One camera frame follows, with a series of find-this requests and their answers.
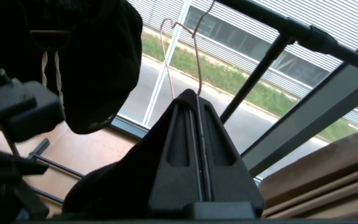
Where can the brown curtain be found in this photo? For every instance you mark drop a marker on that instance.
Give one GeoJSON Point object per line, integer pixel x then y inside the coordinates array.
{"type": "Point", "coordinates": [322, 174]}

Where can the window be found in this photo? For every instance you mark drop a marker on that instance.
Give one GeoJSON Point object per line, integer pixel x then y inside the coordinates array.
{"type": "Point", "coordinates": [322, 112]}

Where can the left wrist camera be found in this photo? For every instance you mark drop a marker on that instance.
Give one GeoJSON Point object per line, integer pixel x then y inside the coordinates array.
{"type": "Point", "coordinates": [26, 109]}

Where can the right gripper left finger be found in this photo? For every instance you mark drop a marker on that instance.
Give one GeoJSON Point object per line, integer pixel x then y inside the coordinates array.
{"type": "Point", "coordinates": [179, 183]}

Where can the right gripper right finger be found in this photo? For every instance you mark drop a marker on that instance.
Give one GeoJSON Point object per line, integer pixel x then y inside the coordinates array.
{"type": "Point", "coordinates": [228, 183]}

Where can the black shorts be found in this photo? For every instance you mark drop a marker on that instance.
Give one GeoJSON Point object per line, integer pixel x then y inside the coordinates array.
{"type": "Point", "coordinates": [98, 62]}

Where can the black clothes rack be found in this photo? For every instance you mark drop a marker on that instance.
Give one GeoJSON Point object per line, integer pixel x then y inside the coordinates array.
{"type": "Point", "coordinates": [291, 26]}

